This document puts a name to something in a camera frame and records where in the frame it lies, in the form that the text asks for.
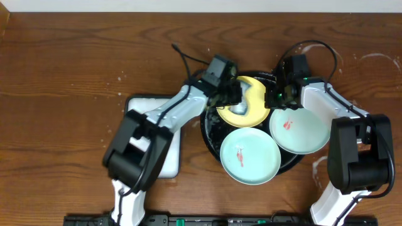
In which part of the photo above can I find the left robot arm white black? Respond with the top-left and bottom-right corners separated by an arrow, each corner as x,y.
102,78 -> 242,225

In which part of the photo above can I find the mint plate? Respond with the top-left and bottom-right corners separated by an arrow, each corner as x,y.
269,109 -> 330,155
220,127 -> 281,185

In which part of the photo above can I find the green yellow sponge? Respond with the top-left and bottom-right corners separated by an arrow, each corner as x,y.
229,80 -> 251,116

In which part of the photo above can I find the mint plate front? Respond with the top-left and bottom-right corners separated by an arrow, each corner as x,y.
220,127 -> 281,185

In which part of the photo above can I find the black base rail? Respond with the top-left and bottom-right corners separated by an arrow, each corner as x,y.
62,209 -> 378,226

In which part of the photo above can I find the black rectangular soap tray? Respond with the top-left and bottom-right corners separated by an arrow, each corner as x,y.
125,95 -> 182,179

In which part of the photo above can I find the yellow plate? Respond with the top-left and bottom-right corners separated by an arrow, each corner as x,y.
217,76 -> 270,127

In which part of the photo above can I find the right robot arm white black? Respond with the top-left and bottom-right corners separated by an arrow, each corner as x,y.
264,77 -> 396,225

